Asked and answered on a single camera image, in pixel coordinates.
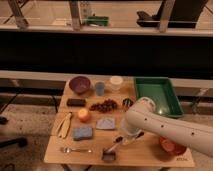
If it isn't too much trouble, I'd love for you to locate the metal spoon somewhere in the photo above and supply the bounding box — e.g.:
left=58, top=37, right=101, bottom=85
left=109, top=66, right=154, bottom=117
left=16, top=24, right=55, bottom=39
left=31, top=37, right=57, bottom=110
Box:
left=60, top=147, right=92, bottom=153

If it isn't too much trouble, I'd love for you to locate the purple bowl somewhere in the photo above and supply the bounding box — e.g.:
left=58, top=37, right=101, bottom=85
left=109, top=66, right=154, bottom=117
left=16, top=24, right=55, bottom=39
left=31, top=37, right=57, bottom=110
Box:
left=69, top=76, right=91, bottom=94

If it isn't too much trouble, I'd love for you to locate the grey blue cloth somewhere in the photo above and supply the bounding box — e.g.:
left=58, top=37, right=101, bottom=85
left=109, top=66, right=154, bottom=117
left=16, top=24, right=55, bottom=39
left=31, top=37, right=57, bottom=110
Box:
left=96, top=117, right=116, bottom=130

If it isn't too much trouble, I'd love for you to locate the white cup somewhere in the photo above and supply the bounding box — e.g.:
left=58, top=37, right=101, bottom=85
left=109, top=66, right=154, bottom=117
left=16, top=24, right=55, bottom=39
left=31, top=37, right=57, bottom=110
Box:
left=110, top=76, right=123, bottom=91

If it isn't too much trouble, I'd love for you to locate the bunch of dark grapes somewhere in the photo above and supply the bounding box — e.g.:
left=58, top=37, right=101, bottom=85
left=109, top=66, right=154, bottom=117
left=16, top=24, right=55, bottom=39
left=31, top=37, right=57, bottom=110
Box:
left=90, top=99, right=118, bottom=113

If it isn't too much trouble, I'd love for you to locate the orange red bowl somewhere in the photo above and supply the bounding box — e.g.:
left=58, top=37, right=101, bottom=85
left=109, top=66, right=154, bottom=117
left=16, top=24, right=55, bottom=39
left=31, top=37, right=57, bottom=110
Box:
left=159, top=137, right=187, bottom=156

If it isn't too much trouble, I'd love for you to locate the black handled brush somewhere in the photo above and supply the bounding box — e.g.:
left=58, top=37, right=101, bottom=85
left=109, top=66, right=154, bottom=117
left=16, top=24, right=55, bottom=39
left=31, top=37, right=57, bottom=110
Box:
left=104, top=131, right=144, bottom=152

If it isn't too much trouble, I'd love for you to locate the green box on shelf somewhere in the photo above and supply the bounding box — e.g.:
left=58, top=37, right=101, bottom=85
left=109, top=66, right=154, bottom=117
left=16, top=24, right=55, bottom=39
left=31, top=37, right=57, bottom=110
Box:
left=86, top=16, right=109, bottom=26

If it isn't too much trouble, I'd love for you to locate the black office chair base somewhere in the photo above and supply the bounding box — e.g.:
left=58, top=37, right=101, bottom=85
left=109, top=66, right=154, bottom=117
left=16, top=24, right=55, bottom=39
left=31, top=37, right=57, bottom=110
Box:
left=0, top=114, right=29, bottom=149

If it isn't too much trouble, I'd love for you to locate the wooden table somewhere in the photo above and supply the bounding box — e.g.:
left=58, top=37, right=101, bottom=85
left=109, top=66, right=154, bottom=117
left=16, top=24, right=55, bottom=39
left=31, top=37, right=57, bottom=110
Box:
left=44, top=80, right=195, bottom=168

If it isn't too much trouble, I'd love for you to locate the black rectangular block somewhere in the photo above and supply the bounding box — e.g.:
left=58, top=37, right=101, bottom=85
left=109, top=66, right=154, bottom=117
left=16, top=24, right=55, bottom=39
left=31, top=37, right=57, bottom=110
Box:
left=67, top=98, right=86, bottom=107

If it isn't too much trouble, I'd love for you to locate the blue cup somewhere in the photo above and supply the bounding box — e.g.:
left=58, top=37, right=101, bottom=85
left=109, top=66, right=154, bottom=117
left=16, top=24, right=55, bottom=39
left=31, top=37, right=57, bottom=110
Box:
left=95, top=82, right=105, bottom=96

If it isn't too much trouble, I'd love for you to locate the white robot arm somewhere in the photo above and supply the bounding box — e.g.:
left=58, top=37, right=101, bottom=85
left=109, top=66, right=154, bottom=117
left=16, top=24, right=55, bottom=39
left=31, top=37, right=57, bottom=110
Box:
left=120, top=97, right=213, bottom=157

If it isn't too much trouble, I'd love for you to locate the metal cup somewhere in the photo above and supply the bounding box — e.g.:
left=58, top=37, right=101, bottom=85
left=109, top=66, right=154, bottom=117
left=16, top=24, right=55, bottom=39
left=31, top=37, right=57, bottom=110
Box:
left=122, top=98, right=134, bottom=111

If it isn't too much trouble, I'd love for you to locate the green plastic tray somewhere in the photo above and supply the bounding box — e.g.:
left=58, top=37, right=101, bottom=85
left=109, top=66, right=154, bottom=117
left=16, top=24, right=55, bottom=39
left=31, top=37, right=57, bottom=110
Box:
left=134, top=77, right=184, bottom=118

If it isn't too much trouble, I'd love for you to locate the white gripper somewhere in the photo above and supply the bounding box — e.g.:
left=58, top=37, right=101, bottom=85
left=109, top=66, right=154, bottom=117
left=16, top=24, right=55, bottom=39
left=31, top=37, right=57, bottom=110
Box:
left=120, top=119, right=139, bottom=145

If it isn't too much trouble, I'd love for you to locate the blue sponge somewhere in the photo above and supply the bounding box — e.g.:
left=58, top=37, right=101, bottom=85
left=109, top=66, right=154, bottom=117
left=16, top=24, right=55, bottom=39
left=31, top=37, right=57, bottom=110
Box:
left=72, top=127, right=93, bottom=141

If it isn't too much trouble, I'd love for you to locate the orange apple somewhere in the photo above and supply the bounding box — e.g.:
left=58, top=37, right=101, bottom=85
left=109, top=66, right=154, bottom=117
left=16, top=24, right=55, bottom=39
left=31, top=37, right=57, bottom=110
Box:
left=77, top=108, right=91, bottom=122

